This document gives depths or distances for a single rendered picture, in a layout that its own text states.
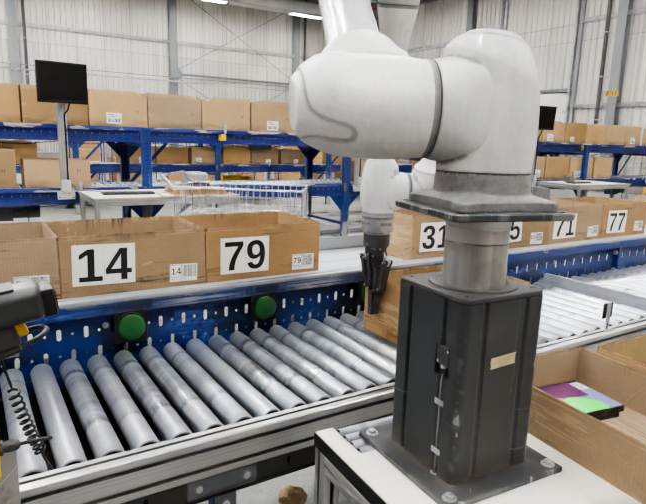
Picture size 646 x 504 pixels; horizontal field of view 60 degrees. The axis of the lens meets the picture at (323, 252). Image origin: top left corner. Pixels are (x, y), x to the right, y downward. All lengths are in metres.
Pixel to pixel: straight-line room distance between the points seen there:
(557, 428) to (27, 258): 1.26
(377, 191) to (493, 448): 0.76
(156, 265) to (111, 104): 4.64
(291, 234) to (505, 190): 0.99
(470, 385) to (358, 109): 0.47
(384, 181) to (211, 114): 5.07
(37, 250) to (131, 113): 4.74
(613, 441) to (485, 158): 0.53
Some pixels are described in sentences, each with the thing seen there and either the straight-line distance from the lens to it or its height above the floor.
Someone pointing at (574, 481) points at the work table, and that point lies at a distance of 1.13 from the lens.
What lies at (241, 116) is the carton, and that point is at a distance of 6.64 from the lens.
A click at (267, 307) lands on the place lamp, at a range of 1.71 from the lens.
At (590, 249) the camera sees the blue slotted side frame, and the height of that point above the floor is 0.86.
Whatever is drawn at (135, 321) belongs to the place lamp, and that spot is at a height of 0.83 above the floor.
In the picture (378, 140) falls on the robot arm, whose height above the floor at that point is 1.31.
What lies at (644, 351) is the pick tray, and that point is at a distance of 1.68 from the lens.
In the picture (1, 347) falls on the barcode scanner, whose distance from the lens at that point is 0.94.
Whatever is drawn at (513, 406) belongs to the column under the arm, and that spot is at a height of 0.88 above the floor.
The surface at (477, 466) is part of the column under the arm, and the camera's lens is 1.04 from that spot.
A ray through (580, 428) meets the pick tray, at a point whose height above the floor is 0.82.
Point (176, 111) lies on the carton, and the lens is 6.37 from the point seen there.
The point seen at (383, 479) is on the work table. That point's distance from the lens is 1.04.
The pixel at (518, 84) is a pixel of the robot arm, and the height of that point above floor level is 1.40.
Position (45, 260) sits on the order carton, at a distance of 1.58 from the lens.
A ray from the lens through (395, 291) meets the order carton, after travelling 1.59.
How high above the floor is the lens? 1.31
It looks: 11 degrees down
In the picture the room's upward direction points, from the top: 2 degrees clockwise
